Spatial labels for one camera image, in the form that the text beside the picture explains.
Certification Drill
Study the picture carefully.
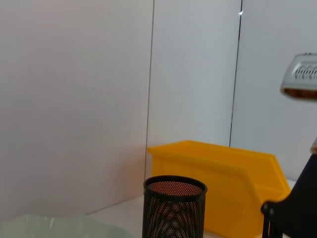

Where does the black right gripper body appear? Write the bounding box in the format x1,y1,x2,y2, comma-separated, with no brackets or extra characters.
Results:
271,151,317,238

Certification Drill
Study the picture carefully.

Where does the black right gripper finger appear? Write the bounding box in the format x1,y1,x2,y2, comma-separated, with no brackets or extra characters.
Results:
261,202,276,238

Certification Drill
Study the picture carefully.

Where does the black mesh pen holder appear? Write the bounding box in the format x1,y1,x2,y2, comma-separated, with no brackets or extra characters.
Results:
142,175,208,238

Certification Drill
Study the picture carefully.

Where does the translucent green fruit plate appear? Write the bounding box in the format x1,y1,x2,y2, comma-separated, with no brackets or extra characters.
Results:
0,214,136,238

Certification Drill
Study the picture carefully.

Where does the yellow plastic bin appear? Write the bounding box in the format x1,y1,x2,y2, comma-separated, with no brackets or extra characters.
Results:
147,140,292,235

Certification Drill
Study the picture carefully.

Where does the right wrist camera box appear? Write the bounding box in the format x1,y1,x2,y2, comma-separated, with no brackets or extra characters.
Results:
280,53,317,100

